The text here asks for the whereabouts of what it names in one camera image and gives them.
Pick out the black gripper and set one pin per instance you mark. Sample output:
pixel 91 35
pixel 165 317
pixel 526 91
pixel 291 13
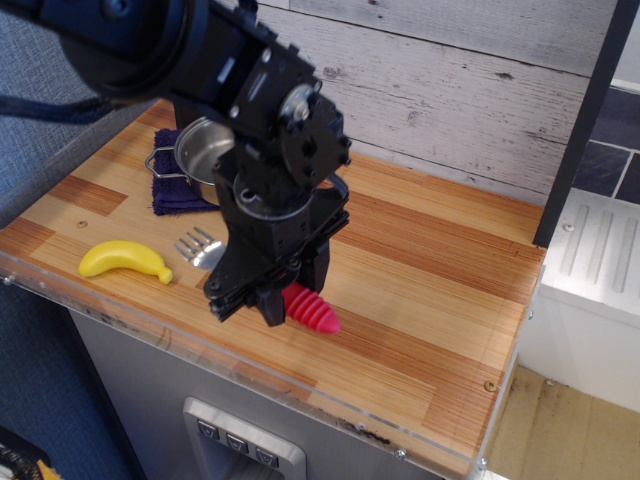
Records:
pixel 265 254

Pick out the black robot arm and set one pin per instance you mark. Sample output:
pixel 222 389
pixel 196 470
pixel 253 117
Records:
pixel 278 186

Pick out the clear acrylic table edge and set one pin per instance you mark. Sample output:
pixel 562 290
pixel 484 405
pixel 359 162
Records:
pixel 416 371

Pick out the silver dispenser button panel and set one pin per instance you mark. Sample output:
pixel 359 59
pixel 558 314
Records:
pixel 228 447

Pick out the yellow plastic banana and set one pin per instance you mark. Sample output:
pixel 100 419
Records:
pixel 118 254

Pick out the red handled metal fork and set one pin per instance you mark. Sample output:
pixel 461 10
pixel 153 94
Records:
pixel 300 303

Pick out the grey toy fridge cabinet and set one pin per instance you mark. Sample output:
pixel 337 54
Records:
pixel 148 378

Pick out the yellow object bottom left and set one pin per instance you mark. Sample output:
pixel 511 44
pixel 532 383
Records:
pixel 47 472

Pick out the black right vertical post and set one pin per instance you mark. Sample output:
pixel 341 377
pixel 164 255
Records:
pixel 607 61

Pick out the purple folded cloth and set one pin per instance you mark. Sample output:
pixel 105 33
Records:
pixel 173 196

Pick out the white toy sink unit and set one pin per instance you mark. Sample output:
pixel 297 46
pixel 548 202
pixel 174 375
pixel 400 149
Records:
pixel 583 325

